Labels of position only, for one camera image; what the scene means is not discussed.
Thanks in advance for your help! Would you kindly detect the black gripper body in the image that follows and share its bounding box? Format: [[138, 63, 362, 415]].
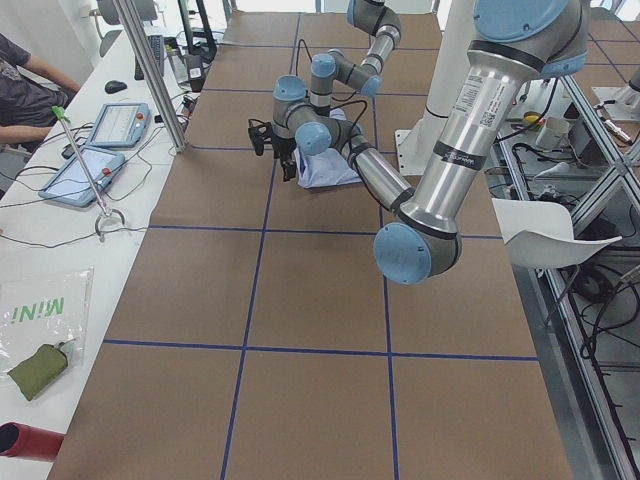
[[248, 118, 296, 163]]

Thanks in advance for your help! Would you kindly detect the light blue striped shirt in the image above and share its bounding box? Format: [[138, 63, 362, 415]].
[[294, 108, 362, 190]]

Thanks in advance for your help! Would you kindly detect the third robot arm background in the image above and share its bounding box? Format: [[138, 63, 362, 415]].
[[592, 70, 639, 123]]

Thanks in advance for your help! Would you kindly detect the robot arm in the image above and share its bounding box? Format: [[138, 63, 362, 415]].
[[248, 1, 590, 285], [309, 0, 402, 116]]

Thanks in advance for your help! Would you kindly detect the black keyboard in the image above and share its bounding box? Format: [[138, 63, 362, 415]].
[[133, 33, 166, 82]]

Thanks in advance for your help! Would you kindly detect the teach pendant tablet far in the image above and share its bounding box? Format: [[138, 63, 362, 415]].
[[86, 103, 150, 149]]

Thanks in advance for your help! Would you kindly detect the black computer mouse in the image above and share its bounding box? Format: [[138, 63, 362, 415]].
[[104, 80, 128, 95]]

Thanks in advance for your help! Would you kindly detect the reacher grabber stick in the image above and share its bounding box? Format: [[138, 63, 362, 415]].
[[52, 106, 125, 243]]

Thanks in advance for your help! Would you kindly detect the seated person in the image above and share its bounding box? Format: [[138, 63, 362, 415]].
[[1, 35, 81, 153]]

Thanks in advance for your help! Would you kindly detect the white curved plastic panel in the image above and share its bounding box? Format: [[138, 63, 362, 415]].
[[492, 198, 622, 269]]

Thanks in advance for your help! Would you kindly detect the clear plastic bag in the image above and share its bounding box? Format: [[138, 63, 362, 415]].
[[1, 267, 94, 386]]

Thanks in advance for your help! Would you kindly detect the green folded cloth pouch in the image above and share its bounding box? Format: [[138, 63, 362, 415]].
[[8, 343, 69, 401]]

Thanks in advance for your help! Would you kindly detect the red cylinder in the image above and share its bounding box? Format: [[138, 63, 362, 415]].
[[1, 422, 65, 462]]

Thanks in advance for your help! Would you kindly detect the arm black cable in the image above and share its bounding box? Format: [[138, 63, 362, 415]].
[[289, 38, 316, 79], [327, 99, 401, 211]]

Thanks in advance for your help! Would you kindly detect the white central pedestal column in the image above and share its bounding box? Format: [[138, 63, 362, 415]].
[[395, 0, 476, 176]]

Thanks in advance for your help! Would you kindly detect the aluminium frame post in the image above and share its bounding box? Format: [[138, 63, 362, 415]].
[[114, 0, 187, 153]]

